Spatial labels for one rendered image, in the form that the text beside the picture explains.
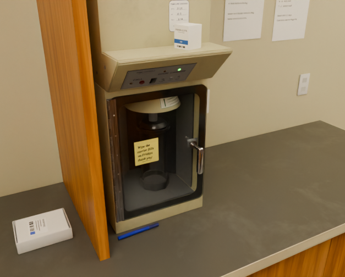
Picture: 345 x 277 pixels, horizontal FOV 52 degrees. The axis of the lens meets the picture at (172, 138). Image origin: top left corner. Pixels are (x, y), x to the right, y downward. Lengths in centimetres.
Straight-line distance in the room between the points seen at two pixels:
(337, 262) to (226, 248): 53
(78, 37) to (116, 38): 15
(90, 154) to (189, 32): 39
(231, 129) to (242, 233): 74
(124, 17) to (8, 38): 50
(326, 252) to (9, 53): 128
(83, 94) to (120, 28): 20
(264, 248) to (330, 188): 47
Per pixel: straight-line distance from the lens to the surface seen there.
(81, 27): 81
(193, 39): 93
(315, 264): 140
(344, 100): 235
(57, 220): 121
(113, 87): 91
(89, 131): 87
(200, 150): 108
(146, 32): 96
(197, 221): 121
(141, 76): 90
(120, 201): 109
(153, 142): 105
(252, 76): 178
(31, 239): 116
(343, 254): 151
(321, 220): 131
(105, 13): 92
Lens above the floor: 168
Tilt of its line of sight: 24 degrees down
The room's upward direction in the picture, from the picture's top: straight up
